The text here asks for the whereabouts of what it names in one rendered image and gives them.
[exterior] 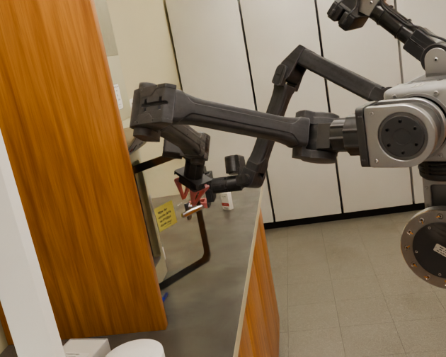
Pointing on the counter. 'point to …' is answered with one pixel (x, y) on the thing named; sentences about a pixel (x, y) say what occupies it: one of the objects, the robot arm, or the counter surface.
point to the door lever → (192, 210)
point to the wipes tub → (138, 349)
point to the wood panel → (71, 167)
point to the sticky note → (165, 215)
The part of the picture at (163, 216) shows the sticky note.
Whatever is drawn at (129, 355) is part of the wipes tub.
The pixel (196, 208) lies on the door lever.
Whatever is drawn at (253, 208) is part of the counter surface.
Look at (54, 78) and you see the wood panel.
